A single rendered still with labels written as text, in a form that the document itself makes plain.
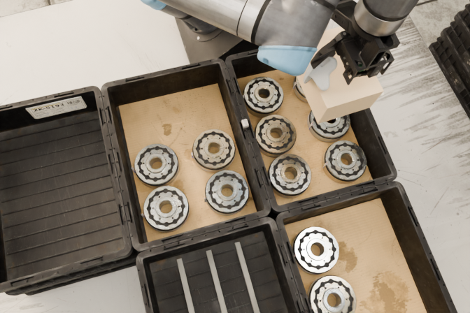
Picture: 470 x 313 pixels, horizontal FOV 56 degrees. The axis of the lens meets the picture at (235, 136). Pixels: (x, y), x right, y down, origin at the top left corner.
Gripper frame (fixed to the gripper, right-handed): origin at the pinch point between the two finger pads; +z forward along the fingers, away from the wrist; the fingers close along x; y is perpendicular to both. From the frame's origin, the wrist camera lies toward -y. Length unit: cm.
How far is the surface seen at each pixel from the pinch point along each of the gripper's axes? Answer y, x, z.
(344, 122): 4.3, 7.8, 23.7
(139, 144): -7, -42, 27
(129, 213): 11, -48, 18
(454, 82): -14, 87, 82
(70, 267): 18, -61, 17
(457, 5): -63, 134, 110
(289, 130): 2.1, -6.1, 23.9
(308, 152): 8.1, -2.9, 26.7
